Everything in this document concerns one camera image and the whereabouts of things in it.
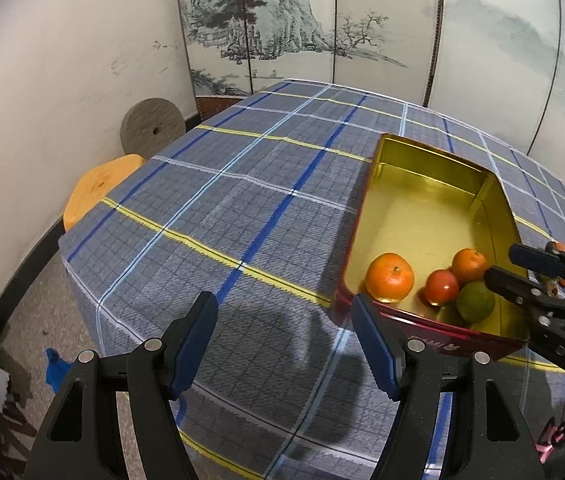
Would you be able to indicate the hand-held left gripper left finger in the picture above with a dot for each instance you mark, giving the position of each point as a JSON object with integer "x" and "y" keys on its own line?
{"x": 192, "y": 350}

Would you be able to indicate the orange wooden stool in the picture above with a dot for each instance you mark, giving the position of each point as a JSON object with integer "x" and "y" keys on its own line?
{"x": 100, "y": 185}

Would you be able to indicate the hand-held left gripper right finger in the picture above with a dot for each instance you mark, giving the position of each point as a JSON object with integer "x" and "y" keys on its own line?
{"x": 375, "y": 350}

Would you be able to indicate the pink object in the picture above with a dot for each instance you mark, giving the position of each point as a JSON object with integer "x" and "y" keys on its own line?
{"x": 554, "y": 435}

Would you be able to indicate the landscape painted folding screen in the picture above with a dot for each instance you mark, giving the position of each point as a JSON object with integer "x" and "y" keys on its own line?
{"x": 387, "y": 10}

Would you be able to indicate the large orange tangerine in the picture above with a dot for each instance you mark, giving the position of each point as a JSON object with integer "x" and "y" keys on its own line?
{"x": 390, "y": 277}

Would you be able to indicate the red and gold tin box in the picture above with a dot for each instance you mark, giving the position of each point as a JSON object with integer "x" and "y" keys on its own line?
{"x": 422, "y": 215}

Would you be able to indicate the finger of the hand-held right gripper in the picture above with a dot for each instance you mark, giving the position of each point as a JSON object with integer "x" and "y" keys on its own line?
{"x": 529, "y": 255}
{"x": 504, "y": 280}

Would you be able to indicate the green tangerine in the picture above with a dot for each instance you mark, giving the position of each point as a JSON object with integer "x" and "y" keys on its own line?
{"x": 474, "y": 302}

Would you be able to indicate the blue plaid tablecloth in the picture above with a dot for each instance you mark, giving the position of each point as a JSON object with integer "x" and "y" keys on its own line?
{"x": 262, "y": 200}

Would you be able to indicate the red-orange tomato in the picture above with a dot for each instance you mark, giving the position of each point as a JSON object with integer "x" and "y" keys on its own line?
{"x": 441, "y": 287}

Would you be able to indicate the grey round millstone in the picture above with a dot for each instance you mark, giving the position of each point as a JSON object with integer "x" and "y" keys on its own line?
{"x": 152, "y": 125}

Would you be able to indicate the blue cloth scrap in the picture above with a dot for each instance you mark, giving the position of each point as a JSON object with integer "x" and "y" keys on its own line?
{"x": 57, "y": 370}

